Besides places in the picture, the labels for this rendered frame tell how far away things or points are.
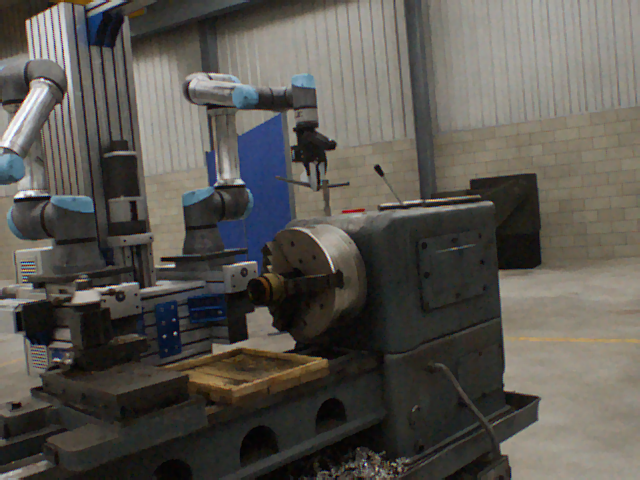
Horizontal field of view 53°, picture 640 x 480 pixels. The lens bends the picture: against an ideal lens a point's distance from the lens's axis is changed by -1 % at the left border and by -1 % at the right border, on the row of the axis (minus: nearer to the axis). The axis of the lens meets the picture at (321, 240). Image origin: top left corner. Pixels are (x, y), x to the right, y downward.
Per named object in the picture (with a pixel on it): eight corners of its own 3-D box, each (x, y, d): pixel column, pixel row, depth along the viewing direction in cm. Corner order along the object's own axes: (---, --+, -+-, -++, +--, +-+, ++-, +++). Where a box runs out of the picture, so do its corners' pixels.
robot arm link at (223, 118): (206, 223, 243) (192, 75, 239) (239, 219, 253) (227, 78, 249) (223, 222, 234) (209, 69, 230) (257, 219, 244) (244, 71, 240)
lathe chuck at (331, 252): (282, 319, 201) (284, 218, 195) (356, 346, 179) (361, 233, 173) (259, 324, 195) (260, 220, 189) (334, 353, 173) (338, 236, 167)
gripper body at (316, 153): (308, 164, 212) (305, 127, 211) (327, 161, 205) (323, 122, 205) (291, 164, 206) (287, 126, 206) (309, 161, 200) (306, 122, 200)
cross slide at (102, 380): (99, 370, 165) (97, 353, 165) (191, 395, 134) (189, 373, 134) (33, 387, 153) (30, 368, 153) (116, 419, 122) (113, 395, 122)
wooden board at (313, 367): (243, 359, 190) (242, 345, 190) (329, 374, 164) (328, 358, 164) (152, 385, 169) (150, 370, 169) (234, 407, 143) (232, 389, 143)
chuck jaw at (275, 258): (294, 278, 186) (275, 244, 190) (303, 268, 182) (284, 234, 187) (264, 284, 178) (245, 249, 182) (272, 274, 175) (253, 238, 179)
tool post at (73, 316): (102, 341, 153) (97, 299, 153) (116, 344, 148) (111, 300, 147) (71, 348, 148) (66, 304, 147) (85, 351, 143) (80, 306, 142)
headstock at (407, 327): (400, 308, 252) (391, 208, 250) (511, 315, 218) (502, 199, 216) (285, 340, 211) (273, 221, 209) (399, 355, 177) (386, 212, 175)
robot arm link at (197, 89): (168, 70, 231) (246, 78, 196) (195, 72, 238) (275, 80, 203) (167, 103, 234) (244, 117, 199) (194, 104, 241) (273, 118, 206)
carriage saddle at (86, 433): (108, 391, 167) (106, 368, 166) (211, 423, 133) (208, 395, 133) (-16, 426, 146) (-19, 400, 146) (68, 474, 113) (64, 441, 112)
